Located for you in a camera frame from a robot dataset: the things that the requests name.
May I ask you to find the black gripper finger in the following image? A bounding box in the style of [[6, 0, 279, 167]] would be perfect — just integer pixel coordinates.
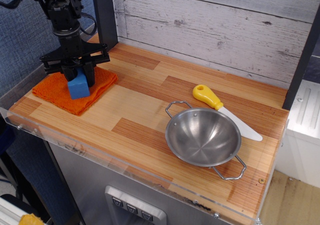
[[61, 65, 78, 82], [82, 62, 95, 87]]

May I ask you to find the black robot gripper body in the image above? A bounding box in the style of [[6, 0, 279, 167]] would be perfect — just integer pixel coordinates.
[[40, 32, 110, 74]]

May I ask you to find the blue arch block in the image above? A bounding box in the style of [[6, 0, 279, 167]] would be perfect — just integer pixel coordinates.
[[67, 68, 90, 100]]

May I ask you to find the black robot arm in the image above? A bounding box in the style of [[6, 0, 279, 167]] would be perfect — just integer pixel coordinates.
[[0, 0, 110, 87]]

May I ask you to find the orange folded cloth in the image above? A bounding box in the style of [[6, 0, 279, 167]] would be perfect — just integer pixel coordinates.
[[32, 67, 118, 116]]

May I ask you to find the clear acrylic edge guard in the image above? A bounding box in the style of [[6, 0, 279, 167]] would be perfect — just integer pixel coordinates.
[[0, 108, 261, 225]]

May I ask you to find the silver button control panel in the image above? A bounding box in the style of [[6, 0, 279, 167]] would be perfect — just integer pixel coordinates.
[[105, 185, 167, 225]]

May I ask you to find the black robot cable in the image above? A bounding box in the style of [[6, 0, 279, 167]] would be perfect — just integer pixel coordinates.
[[79, 12, 97, 36]]

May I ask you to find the yellow handled toy knife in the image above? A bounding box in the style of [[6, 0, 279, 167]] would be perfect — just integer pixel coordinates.
[[192, 84, 263, 142]]

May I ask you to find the steel bowl with handles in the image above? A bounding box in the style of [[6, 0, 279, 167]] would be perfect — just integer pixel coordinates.
[[165, 101, 247, 181]]

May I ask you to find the dark vertical post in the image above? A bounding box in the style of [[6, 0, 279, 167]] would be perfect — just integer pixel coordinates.
[[281, 9, 320, 110]]

